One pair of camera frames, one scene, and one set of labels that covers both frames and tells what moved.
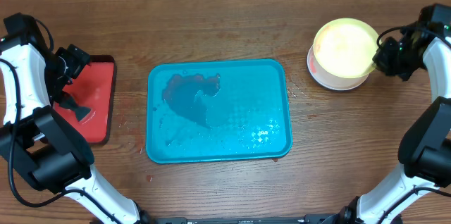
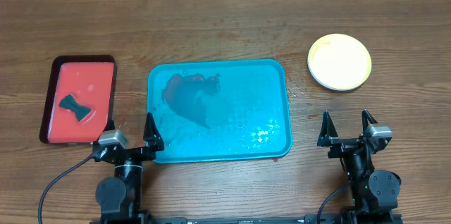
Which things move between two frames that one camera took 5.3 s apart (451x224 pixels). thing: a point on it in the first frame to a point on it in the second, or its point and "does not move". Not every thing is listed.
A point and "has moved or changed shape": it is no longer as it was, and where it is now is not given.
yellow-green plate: (344, 48) has moved or changed shape
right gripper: (378, 63) to (329, 137)
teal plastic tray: (217, 110) does not move
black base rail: (308, 219) does not move
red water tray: (93, 88) does not move
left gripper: (78, 58) to (151, 142)
